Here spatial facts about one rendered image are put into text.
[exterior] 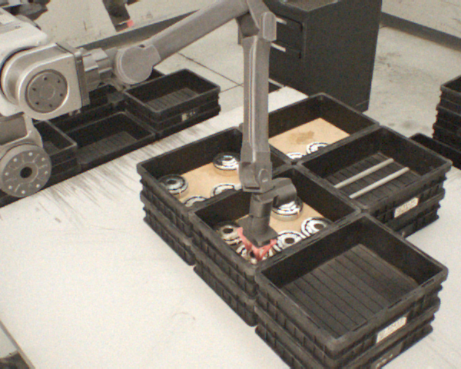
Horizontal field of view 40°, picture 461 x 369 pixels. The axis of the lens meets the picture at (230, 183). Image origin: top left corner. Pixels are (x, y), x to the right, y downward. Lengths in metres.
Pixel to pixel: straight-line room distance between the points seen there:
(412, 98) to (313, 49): 1.27
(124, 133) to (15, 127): 1.64
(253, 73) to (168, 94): 1.78
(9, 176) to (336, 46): 2.25
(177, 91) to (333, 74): 0.87
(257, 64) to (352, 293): 0.64
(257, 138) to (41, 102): 0.55
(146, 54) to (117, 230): 0.86
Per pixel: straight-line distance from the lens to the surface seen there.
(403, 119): 4.19
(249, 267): 1.60
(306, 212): 1.94
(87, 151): 3.14
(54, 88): 1.32
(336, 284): 1.72
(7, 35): 1.40
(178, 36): 1.47
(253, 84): 1.58
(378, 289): 1.73
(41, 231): 2.17
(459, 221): 2.23
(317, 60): 3.42
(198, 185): 2.05
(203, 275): 1.89
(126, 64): 1.37
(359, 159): 2.20
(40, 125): 3.01
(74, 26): 4.97
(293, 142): 2.27
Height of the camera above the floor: 2.03
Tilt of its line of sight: 36 degrees down
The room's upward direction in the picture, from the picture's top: 1 degrees counter-clockwise
